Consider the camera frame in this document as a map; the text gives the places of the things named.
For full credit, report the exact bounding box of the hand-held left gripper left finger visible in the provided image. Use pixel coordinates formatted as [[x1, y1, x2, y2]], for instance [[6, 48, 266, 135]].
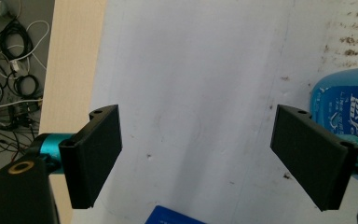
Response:
[[31, 104, 123, 210]]

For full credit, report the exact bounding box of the light wooden table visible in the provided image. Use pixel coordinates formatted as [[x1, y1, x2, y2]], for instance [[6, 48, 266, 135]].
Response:
[[38, 0, 108, 224]]

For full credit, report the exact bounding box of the blue flat object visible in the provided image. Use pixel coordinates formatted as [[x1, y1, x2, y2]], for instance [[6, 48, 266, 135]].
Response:
[[144, 204, 207, 224]]

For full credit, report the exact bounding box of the blue plastic bottle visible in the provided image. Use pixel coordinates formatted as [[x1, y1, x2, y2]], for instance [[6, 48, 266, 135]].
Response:
[[309, 65, 358, 187]]

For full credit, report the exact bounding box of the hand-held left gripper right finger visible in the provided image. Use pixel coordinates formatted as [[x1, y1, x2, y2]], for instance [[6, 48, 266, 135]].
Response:
[[269, 104, 358, 213]]

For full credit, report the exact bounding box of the tangle of cables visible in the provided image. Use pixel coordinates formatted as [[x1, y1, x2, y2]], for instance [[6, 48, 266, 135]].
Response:
[[0, 0, 51, 175]]

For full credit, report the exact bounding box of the white table cover sheet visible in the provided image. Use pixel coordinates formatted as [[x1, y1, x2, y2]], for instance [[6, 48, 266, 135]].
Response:
[[70, 0, 358, 224]]

